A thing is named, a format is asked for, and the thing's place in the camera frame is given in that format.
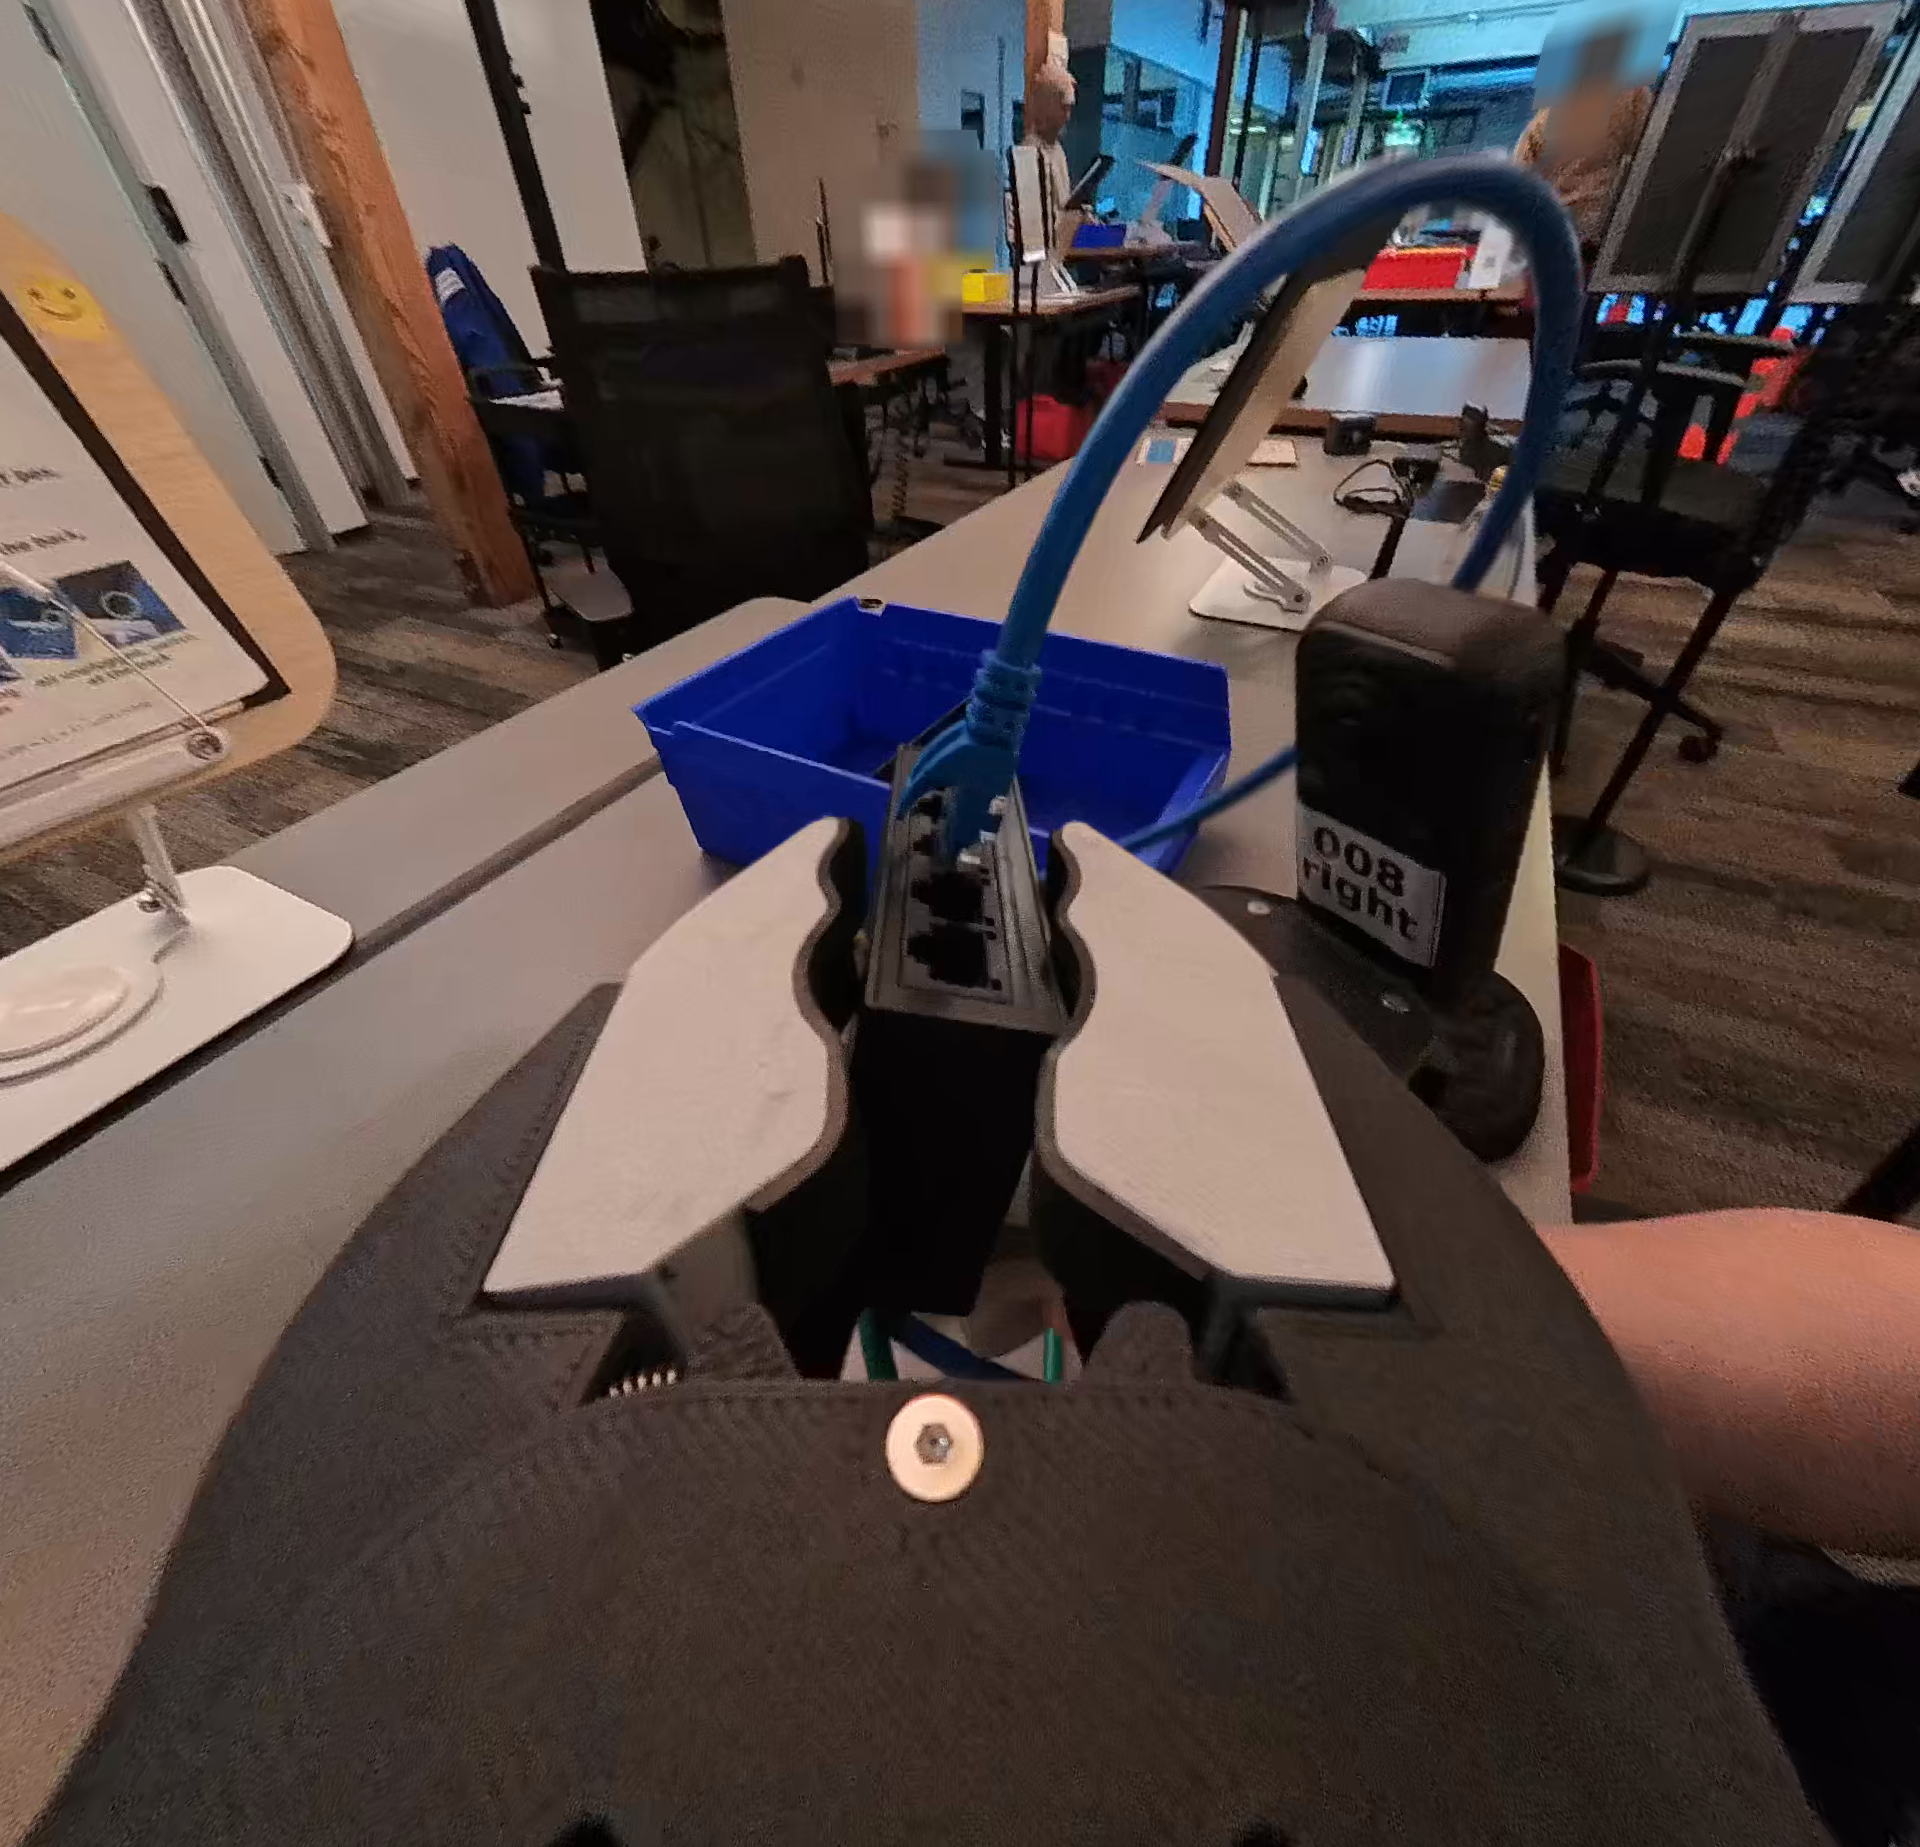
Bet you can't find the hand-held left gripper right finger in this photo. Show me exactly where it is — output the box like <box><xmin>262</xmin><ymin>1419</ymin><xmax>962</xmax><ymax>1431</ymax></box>
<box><xmin>1030</xmin><ymin>823</ymin><xmax>1398</xmax><ymax>1308</ymax></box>

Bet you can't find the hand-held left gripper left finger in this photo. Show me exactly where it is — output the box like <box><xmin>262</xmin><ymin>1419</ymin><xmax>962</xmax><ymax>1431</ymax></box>
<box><xmin>483</xmin><ymin>823</ymin><xmax>873</xmax><ymax>1308</ymax></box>

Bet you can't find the black ethernet switch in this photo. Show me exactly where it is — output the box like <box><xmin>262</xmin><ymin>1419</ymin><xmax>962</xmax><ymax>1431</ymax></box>
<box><xmin>840</xmin><ymin>750</ymin><xmax>1075</xmax><ymax>1315</ymax></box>

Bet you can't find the blue plastic bin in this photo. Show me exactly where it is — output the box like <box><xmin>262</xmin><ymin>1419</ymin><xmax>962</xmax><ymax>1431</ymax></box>
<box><xmin>635</xmin><ymin>592</ymin><xmax>1227</xmax><ymax>874</ymax></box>

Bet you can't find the blue ethernet cable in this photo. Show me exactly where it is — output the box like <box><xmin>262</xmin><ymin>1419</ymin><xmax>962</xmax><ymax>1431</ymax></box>
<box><xmin>900</xmin><ymin>153</ymin><xmax>1587</xmax><ymax>869</ymax></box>

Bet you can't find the person's right forearm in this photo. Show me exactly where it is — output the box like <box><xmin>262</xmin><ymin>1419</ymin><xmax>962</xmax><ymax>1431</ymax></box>
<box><xmin>1544</xmin><ymin>1216</ymin><xmax>1920</xmax><ymax>1568</ymax></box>

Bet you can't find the black office chair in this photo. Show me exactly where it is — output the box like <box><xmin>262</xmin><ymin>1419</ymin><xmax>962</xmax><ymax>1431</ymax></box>
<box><xmin>533</xmin><ymin>260</ymin><xmax>873</xmax><ymax>670</ymax></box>
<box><xmin>1538</xmin><ymin>358</ymin><xmax>1776</xmax><ymax>774</ymax></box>

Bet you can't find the wood-edged table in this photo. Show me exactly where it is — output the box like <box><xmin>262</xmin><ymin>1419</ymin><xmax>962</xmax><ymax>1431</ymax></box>
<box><xmin>1166</xmin><ymin>332</ymin><xmax>1538</xmax><ymax>446</ymax></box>

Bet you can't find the tablet on white stand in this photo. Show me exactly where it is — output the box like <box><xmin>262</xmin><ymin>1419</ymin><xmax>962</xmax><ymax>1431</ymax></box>
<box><xmin>1139</xmin><ymin>271</ymin><xmax>1377</xmax><ymax>637</ymax></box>

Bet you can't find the blue jacket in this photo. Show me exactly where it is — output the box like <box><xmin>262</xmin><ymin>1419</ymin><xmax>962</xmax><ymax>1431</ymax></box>
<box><xmin>427</xmin><ymin>243</ymin><xmax>572</xmax><ymax>510</ymax></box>

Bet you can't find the wooden instruction board with stand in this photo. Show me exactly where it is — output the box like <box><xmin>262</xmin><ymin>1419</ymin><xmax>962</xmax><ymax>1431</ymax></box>
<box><xmin>0</xmin><ymin>207</ymin><xmax>351</xmax><ymax>1175</ymax></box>

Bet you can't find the black cable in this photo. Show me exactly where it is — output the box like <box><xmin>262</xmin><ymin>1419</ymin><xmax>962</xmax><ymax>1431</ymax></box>
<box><xmin>1334</xmin><ymin>452</ymin><xmax>1474</xmax><ymax>527</ymax></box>

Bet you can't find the wooden post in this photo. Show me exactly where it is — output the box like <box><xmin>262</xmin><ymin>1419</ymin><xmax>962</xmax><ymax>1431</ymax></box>
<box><xmin>206</xmin><ymin>0</ymin><xmax>535</xmax><ymax>607</ymax></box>

